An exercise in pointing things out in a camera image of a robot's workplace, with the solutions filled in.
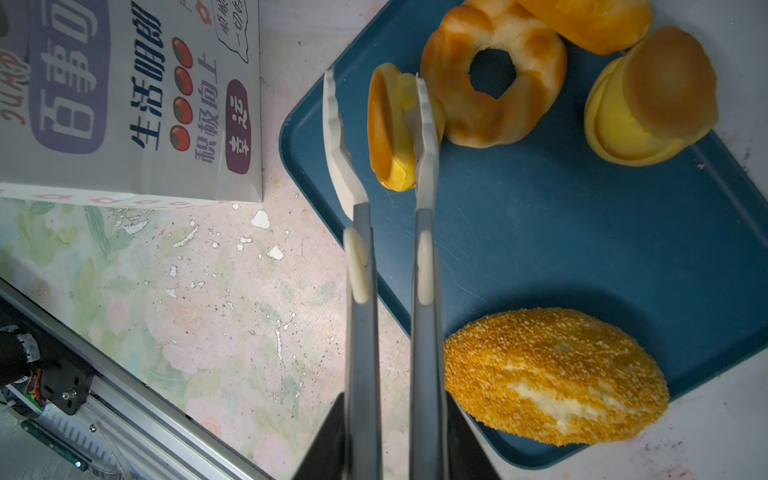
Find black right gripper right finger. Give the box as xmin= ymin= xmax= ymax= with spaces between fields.
xmin=446 ymin=393 xmax=500 ymax=480

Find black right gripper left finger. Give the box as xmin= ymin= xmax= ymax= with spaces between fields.
xmin=293 ymin=393 xmax=345 ymax=480

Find white paper bag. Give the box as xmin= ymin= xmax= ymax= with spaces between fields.
xmin=1 ymin=0 xmax=263 ymax=209

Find large sesame bread loaf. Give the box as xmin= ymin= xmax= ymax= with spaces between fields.
xmin=444 ymin=307 xmax=670 ymax=446

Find small round muffin bread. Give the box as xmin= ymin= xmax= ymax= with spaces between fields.
xmin=584 ymin=26 xmax=719 ymax=167

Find long croissant bread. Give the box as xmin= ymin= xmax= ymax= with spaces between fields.
xmin=519 ymin=0 xmax=653 ymax=55

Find dark teal tray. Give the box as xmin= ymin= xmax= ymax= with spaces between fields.
xmin=279 ymin=1 xmax=767 ymax=400

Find aluminium rail frame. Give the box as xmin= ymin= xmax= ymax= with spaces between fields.
xmin=1 ymin=282 xmax=268 ymax=479

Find ring donut bread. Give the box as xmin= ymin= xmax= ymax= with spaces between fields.
xmin=420 ymin=1 xmax=567 ymax=149

